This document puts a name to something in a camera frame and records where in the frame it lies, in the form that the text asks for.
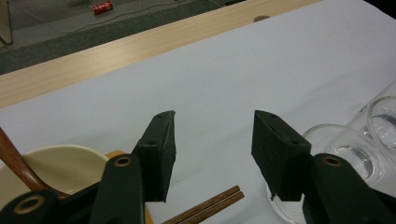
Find brown wooden spoon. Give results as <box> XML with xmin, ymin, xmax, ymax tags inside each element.
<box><xmin>0</xmin><ymin>126</ymin><xmax>70</xmax><ymax>200</ymax></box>

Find clear drinking glass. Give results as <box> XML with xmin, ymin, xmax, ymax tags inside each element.
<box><xmin>265</xmin><ymin>123</ymin><xmax>396</xmax><ymax>224</ymax></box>
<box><xmin>359</xmin><ymin>79</ymin><xmax>396</xmax><ymax>113</ymax></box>
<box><xmin>345</xmin><ymin>95</ymin><xmax>396</xmax><ymax>157</ymax></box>

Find cream ceramic bowl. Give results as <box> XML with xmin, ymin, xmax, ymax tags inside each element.
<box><xmin>0</xmin><ymin>144</ymin><xmax>110</xmax><ymax>210</ymax></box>

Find white table mat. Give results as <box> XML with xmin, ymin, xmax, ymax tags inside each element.
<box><xmin>0</xmin><ymin>0</ymin><xmax>396</xmax><ymax>224</ymax></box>

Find thin brown chopstick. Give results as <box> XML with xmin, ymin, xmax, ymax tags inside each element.
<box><xmin>162</xmin><ymin>185</ymin><xmax>241</xmax><ymax>224</ymax></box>
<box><xmin>178</xmin><ymin>190</ymin><xmax>246</xmax><ymax>224</ymax></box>

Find red can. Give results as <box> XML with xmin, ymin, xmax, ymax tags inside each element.
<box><xmin>91</xmin><ymin>0</ymin><xmax>114</xmax><ymax>16</ymax></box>

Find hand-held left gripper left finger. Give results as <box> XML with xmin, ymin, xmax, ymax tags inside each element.
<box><xmin>132</xmin><ymin>109</ymin><xmax>177</xmax><ymax>203</ymax></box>

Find black curtain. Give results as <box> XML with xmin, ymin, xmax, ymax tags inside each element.
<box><xmin>362</xmin><ymin>0</ymin><xmax>396</xmax><ymax>20</ymax></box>

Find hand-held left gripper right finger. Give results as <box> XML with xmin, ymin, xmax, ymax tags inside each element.
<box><xmin>250</xmin><ymin>109</ymin><xmax>313</xmax><ymax>202</ymax></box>

